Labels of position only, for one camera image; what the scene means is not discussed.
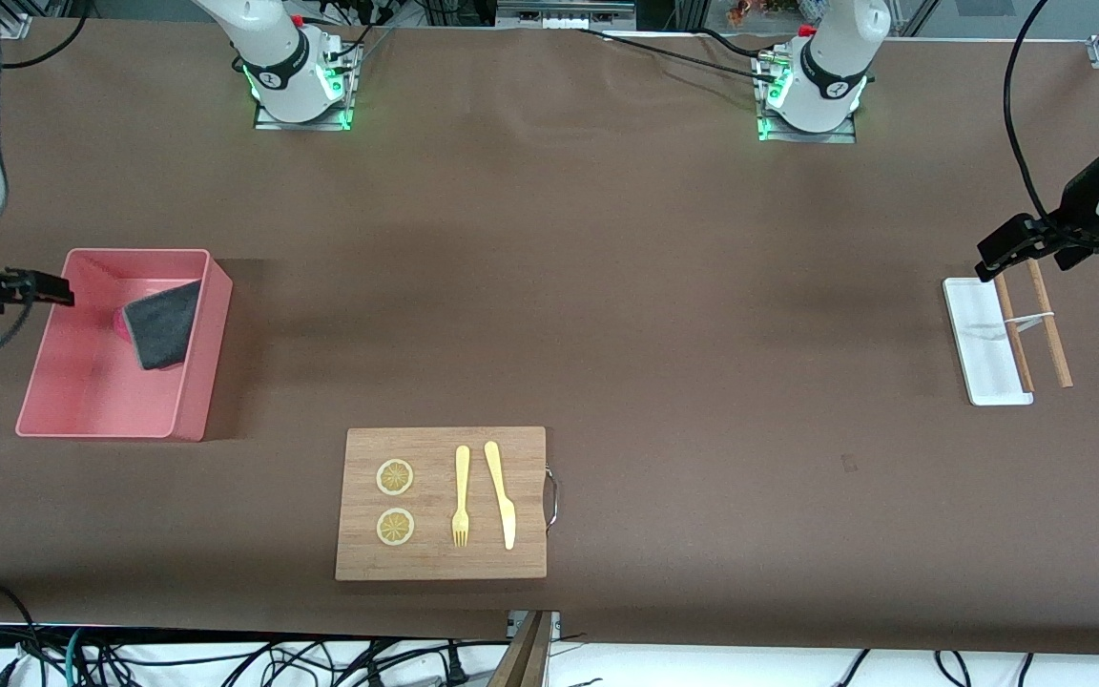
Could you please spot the toy lemon slice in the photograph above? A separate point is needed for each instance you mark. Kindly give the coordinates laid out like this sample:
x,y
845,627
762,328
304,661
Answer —
x,y
395,527
395,477

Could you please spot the yellow plastic knife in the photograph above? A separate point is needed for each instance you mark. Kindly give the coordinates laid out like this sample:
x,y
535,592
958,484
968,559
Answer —
x,y
502,496

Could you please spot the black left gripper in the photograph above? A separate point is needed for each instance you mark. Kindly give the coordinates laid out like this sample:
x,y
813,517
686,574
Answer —
x,y
1077,206

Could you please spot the pink and grey cloth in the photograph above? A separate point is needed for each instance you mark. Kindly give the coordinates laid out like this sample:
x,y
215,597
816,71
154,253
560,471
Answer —
x,y
163,329

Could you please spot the small metal table bracket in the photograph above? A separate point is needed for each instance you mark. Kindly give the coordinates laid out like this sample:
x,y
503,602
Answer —
x,y
514,625

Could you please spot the grey power strip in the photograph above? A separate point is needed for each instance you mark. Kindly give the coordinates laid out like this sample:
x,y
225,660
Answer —
x,y
564,14

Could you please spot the pink plastic bin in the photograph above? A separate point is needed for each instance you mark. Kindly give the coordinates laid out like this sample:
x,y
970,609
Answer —
x,y
82,391

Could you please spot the wooden cutting board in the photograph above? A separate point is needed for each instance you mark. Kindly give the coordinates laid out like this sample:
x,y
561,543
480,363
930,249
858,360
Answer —
x,y
435,563

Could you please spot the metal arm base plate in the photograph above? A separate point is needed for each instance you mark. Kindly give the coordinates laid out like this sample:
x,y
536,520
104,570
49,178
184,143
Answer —
x,y
807,137
301,125

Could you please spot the brown wooden stand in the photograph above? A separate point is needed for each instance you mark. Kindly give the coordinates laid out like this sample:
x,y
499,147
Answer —
x,y
526,663

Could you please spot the white rack tray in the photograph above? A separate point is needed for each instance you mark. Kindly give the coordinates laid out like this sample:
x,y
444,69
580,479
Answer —
x,y
974,334

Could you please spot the yellow plastic fork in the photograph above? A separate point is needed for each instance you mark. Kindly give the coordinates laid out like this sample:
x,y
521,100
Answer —
x,y
462,477

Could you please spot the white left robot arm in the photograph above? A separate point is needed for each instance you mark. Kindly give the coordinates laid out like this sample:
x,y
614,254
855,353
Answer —
x,y
831,67

